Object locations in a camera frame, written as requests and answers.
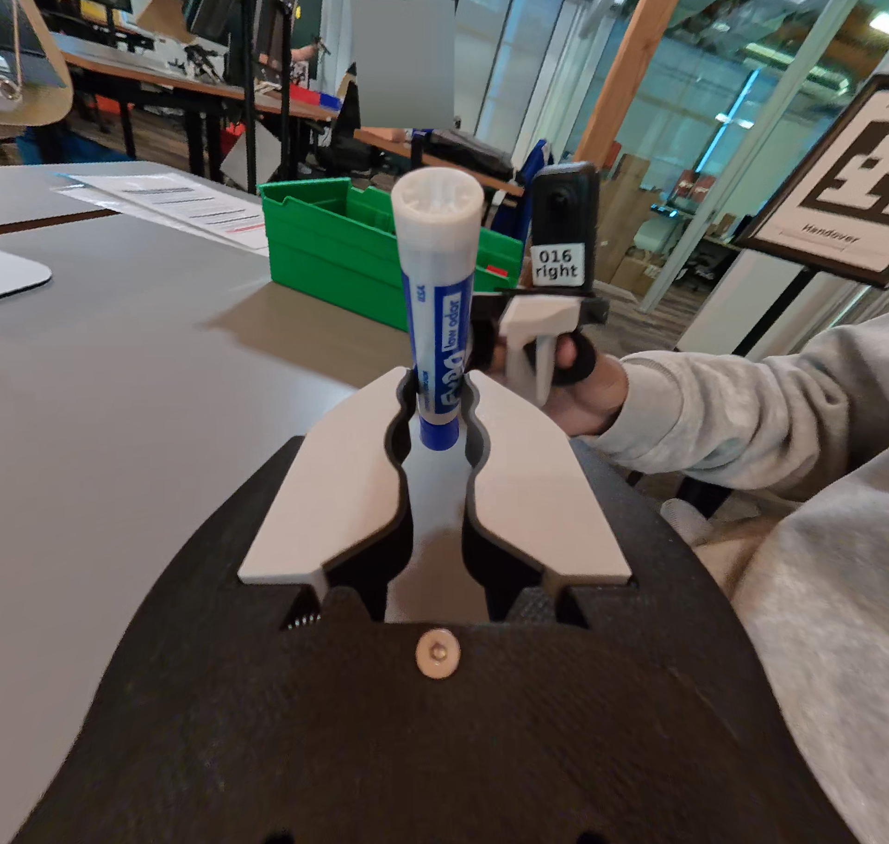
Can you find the wooden support post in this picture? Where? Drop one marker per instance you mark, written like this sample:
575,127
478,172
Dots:
639,52

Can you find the person's right hand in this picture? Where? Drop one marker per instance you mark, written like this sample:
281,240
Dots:
601,399

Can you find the blue whiteboard marker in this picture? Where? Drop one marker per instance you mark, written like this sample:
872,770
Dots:
434,302

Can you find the wooden office table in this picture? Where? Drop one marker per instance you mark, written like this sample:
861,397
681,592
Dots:
173,80

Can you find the black bag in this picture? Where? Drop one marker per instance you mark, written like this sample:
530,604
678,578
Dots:
465,153

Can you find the stack of cardboard boxes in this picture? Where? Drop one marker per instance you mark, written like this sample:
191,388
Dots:
621,233

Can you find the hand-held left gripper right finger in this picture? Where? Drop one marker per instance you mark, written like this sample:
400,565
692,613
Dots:
549,510

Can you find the green plastic bin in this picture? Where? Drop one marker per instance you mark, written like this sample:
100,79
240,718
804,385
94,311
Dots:
326,260

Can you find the printed paper sheet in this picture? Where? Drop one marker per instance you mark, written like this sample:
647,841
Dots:
160,198

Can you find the white monitor stand base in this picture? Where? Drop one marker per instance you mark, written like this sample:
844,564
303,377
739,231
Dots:
17,274

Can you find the blue jacket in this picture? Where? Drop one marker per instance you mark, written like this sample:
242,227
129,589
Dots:
535,163

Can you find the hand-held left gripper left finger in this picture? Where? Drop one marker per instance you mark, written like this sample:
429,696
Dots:
326,504

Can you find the framed tag sign on stand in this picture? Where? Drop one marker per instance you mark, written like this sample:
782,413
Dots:
833,184

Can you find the person's right forearm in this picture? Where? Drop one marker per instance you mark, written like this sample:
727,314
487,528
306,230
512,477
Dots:
729,406

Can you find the person's grey sweatshirt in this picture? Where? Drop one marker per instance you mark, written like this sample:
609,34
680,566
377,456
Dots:
833,615

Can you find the black office chair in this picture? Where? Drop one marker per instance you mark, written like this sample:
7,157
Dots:
351,129

